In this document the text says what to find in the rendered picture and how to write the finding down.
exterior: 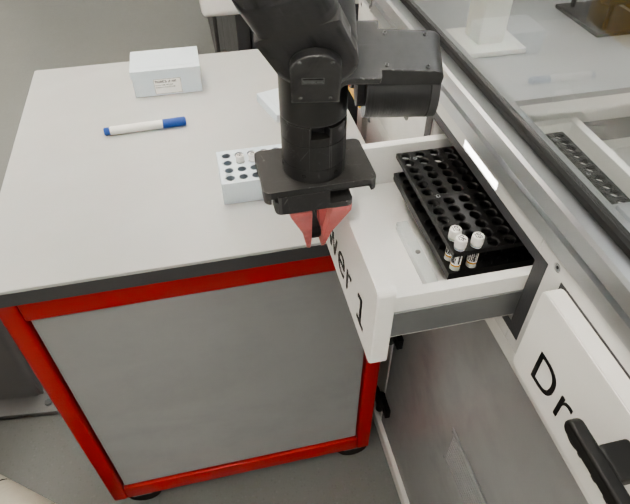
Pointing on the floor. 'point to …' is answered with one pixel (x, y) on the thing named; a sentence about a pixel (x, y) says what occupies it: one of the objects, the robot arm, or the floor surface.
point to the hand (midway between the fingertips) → (314, 236)
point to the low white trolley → (170, 284)
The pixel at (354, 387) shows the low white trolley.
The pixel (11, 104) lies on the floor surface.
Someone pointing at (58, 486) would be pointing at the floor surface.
